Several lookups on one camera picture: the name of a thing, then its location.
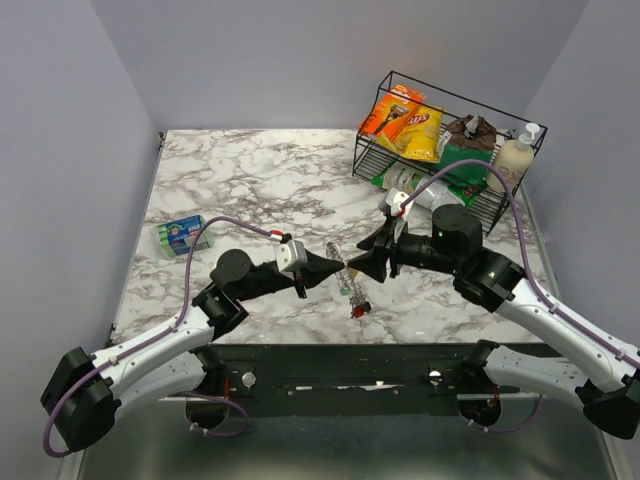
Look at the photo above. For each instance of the dark green bag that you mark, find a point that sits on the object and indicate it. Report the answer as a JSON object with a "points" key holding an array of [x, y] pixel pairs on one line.
{"points": [[468, 175]]}

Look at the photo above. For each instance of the black wire basket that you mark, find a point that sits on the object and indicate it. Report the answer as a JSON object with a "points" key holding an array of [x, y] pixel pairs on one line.
{"points": [[371, 158]]}

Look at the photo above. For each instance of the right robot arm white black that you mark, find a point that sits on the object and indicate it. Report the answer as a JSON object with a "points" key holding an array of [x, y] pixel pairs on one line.
{"points": [[594, 371]]}

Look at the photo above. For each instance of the orange razor package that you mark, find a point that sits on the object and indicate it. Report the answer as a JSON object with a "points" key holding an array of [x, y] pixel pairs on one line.
{"points": [[391, 112]]}

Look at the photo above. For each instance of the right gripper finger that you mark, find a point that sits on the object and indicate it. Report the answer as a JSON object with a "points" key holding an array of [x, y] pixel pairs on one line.
{"points": [[380, 240], [372, 263]]}

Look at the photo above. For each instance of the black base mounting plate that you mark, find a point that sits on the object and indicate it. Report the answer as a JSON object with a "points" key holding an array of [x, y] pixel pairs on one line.
{"points": [[320, 380]]}

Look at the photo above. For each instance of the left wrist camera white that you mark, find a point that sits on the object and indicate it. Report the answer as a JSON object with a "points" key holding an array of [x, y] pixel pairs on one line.
{"points": [[290, 257]]}

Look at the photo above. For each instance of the cream lotion pump bottle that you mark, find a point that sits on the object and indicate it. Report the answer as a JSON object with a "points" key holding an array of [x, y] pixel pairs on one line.
{"points": [[513, 159]]}

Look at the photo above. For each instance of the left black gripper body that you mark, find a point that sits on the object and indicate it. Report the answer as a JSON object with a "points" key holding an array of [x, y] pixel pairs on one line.
{"points": [[298, 278]]}

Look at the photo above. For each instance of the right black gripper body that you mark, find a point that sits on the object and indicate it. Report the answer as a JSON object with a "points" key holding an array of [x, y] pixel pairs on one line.
{"points": [[394, 250]]}

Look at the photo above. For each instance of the brown crumpled bag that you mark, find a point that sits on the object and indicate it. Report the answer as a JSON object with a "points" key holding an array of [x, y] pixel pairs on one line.
{"points": [[472, 132]]}

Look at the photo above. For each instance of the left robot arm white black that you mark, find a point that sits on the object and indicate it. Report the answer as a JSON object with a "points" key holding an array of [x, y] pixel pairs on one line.
{"points": [[88, 393]]}

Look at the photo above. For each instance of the aluminium frame rail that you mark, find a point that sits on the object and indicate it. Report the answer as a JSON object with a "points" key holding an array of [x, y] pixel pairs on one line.
{"points": [[516, 434]]}

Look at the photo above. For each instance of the yellow chips bag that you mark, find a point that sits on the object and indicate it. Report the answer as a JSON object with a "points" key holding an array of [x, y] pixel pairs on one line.
{"points": [[414, 136]]}

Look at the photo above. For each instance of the metal keyring holder with rings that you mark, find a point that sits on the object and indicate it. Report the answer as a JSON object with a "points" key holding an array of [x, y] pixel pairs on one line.
{"points": [[357, 298]]}

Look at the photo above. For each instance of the green sponge pack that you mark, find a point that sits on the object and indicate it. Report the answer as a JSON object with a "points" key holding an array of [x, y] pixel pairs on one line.
{"points": [[175, 238]]}

